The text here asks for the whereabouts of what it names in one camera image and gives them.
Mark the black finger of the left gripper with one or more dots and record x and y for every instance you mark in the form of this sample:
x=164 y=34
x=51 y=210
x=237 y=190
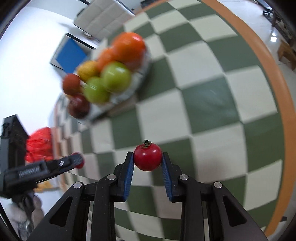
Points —
x=57 y=167

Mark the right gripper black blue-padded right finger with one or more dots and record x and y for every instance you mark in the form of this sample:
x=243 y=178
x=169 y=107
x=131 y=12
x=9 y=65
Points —
x=227 y=219

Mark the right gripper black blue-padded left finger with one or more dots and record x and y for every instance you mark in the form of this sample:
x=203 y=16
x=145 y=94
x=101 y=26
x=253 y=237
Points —
x=68 y=218

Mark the cherry tomato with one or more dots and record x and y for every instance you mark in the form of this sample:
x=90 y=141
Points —
x=78 y=160
x=147 y=156

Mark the dark red apple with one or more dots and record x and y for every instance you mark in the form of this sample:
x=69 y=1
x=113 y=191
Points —
x=78 y=106

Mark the brown-red round fruit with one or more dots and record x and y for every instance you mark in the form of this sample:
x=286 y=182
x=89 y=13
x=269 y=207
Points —
x=71 y=84

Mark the green apple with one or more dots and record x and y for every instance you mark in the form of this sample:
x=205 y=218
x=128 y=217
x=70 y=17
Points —
x=95 y=92
x=116 y=77

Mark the yellow pear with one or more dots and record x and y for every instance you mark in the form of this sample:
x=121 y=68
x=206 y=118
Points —
x=87 y=70

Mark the orange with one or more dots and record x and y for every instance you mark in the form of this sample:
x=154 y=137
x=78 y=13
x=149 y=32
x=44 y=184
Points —
x=105 y=57
x=128 y=48

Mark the snack box with chips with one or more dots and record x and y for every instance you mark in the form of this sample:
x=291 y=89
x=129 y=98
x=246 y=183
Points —
x=46 y=186

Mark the red plastic bag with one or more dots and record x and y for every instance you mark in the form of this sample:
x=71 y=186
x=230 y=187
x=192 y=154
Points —
x=39 y=146

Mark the grey fuzzy slippers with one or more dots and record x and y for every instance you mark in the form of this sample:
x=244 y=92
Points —
x=25 y=215

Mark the blue folded mat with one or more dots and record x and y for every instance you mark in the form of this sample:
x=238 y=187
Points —
x=70 y=56

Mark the green white checkered tablecloth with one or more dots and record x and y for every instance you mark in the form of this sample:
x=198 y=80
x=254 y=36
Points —
x=214 y=99

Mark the oval deer-pattern plate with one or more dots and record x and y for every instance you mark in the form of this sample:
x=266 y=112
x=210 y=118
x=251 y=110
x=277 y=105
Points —
x=138 y=77

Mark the white padded chair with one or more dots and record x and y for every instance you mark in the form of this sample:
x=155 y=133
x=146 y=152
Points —
x=102 y=17

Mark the small wooden stool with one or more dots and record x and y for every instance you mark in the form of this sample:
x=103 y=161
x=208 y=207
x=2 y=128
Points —
x=285 y=50

